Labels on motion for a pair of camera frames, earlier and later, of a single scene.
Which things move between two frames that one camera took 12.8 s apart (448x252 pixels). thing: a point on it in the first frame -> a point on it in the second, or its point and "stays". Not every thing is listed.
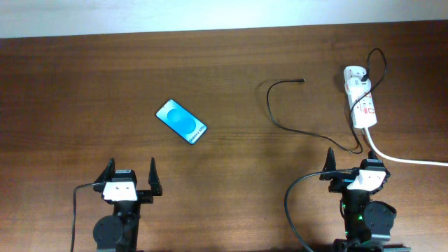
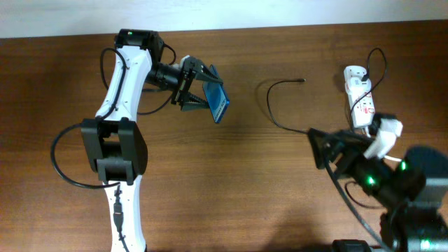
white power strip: x=361 y=103 stays
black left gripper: x=147 y=195 -> x=185 y=82
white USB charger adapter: x=355 y=85 stays
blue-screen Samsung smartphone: x=181 y=121 -> x=216 y=97
